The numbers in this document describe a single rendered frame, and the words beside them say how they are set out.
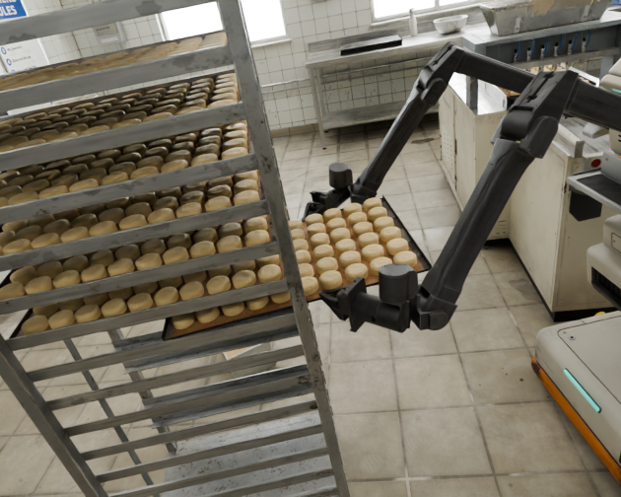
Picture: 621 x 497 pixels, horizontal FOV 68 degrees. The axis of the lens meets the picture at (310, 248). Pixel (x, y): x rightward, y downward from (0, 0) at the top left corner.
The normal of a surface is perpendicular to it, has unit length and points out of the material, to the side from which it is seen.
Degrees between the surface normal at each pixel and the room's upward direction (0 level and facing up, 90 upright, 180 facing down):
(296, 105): 90
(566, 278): 90
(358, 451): 0
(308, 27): 90
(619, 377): 1
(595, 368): 1
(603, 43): 90
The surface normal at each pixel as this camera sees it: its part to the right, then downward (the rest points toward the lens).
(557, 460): -0.18, -0.85
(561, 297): -0.08, 0.52
